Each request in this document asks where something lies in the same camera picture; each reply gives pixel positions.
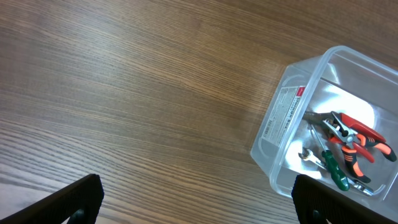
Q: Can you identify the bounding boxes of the orange black needle-nose pliers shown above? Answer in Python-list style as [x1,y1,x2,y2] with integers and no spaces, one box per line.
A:
[322,111,397,183]

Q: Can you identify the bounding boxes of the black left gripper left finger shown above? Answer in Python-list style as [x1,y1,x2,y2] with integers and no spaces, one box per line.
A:
[1,174,104,224]

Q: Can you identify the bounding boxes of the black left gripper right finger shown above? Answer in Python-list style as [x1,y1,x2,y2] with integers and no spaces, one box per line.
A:
[291,174,395,224]

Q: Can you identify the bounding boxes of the green handled screwdriver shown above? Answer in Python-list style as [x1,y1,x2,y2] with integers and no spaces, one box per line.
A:
[310,124,349,191]

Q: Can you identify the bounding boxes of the small metal wrench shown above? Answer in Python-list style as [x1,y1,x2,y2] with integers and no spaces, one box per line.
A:
[298,148,375,196]

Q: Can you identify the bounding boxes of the red handled cutters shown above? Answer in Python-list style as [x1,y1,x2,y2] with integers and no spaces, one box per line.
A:
[303,111,396,162]

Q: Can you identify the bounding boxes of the clear plastic storage container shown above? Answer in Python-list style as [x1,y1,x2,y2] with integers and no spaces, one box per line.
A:
[251,46,397,220]

